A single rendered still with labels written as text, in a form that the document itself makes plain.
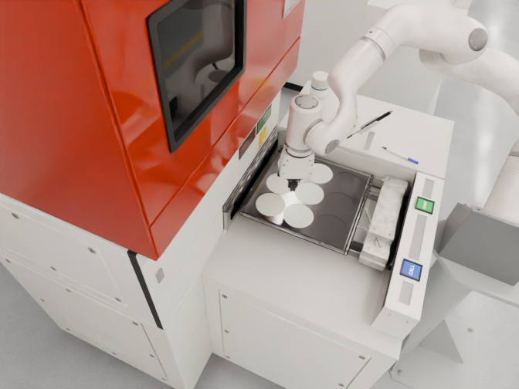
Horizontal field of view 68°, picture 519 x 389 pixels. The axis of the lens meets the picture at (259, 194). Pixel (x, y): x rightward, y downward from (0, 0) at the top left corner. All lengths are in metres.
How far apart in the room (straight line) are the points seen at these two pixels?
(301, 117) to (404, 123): 0.71
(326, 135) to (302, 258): 0.47
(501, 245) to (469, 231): 0.09
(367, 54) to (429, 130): 0.65
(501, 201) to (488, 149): 2.05
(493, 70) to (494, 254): 0.54
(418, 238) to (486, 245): 0.21
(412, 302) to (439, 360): 1.08
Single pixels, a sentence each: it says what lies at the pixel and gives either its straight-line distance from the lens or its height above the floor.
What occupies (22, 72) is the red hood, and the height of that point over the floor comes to 1.61.
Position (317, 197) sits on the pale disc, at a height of 0.90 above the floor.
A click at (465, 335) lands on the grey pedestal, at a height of 0.01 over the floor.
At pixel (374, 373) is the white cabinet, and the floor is 0.65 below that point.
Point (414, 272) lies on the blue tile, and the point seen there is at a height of 0.96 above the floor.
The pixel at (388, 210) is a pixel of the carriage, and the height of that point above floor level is 0.88.
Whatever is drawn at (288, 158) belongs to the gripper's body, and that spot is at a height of 1.14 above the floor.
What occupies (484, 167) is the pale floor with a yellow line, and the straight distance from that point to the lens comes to 3.22.
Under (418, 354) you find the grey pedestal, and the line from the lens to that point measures 2.17.
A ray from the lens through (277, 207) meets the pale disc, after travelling 1.30.
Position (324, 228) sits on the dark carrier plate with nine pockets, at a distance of 1.27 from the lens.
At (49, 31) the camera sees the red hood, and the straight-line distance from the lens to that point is 0.53.
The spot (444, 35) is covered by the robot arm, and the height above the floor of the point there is 1.46.
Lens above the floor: 1.91
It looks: 49 degrees down
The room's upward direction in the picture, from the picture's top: 4 degrees clockwise
